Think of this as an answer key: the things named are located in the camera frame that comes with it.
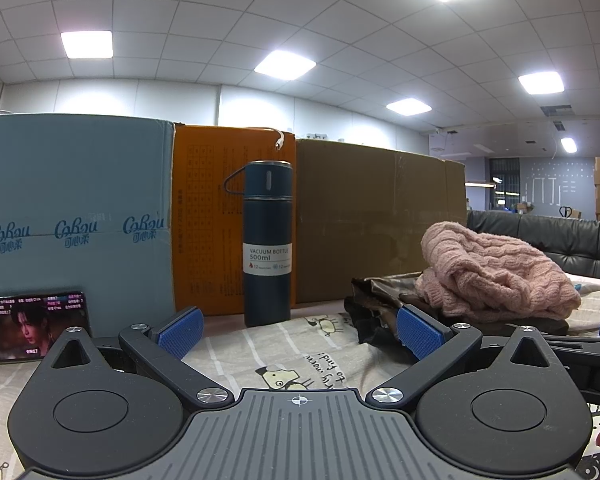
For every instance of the dark blue vacuum bottle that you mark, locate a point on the dark blue vacuum bottle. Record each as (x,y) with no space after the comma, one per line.
(267,210)

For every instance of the orange cardboard box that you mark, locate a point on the orange cardboard box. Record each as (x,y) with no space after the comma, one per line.
(205,210)

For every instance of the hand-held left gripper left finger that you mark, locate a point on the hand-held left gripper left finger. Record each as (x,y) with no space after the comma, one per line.
(180,332)

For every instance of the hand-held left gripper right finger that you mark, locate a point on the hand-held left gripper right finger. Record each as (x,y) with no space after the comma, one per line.
(417,332)

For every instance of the dark brown garment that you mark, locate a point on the dark brown garment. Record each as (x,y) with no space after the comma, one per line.
(375,305)

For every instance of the brown cardboard box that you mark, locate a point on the brown cardboard box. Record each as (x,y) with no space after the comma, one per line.
(370,210)

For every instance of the smartphone with lit screen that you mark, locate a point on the smartphone with lit screen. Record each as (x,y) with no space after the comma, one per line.
(20,325)

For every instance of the printed beige bed sheet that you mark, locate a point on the printed beige bed sheet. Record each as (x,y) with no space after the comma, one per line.
(280,345)

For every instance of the black leather sofa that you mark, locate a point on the black leather sofa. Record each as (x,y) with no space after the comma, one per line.
(555,240)

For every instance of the pink knitted sweater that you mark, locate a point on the pink knitted sweater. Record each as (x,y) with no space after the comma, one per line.
(490,270)

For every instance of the light blue cardboard box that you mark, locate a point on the light blue cardboard box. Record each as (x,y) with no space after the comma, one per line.
(80,175)

